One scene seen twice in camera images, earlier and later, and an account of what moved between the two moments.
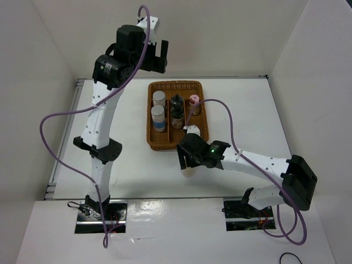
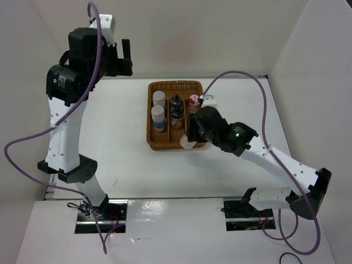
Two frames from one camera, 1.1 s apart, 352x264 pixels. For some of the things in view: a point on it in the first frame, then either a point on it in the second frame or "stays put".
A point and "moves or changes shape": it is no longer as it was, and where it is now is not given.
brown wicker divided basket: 169,103 stays put
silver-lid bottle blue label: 158,118 stays put
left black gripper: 157,63 -> 122,66
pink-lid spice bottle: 193,99 stays put
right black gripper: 181,152 -> 192,130
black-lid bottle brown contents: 177,114 stays put
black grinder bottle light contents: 177,104 stays put
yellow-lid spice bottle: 188,172 moves or changes shape
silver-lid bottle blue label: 159,98 stays put
